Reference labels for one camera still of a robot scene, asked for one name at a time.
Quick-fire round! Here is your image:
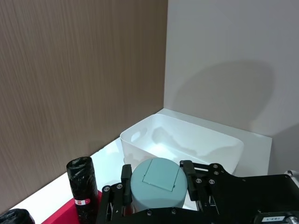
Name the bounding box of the red tray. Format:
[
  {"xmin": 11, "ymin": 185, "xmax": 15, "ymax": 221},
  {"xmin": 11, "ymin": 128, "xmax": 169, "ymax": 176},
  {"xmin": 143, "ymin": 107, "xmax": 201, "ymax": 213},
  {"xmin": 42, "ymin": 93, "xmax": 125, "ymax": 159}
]
[{"xmin": 41, "ymin": 190, "xmax": 103, "ymax": 224}]

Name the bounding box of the teal round bin with lid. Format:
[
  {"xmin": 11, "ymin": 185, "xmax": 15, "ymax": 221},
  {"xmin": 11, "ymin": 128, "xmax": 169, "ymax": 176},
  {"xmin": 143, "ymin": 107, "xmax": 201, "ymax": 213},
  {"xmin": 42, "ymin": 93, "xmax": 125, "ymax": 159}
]
[{"xmin": 130, "ymin": 157, "xmax": 189, "ymax": 213}]

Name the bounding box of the black bag roll red label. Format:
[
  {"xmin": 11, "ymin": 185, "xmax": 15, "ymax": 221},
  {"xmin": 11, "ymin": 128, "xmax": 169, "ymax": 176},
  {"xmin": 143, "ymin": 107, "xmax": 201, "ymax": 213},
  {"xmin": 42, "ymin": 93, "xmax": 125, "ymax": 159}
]
[{"xmin": 66, "ymin": 156, "xmax": 100, "ymax": 224}]

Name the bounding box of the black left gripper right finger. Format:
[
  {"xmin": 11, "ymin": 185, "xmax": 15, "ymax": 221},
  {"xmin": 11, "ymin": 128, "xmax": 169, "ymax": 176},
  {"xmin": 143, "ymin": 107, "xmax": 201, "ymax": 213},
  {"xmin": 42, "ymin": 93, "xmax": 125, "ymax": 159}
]
[{"xmin": 179, "ymin": 160, "xmax": 235, "ymax": 215}]

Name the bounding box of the white plastic basket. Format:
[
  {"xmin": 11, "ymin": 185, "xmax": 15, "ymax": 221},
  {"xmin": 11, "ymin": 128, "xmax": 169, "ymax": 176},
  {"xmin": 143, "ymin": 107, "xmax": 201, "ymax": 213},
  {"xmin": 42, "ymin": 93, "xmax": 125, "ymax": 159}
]
[{"xmin": 120, "ymin": 113, "xmax": 245, "ymax": 176}]

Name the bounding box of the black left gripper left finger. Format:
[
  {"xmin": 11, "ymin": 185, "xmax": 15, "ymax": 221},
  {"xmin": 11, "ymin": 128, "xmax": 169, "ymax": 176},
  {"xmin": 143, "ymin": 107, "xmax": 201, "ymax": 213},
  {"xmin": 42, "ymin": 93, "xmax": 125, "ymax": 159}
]
[{"xmin": 96, "ymin": 164, "xmax": 134, "ymax": 224}]

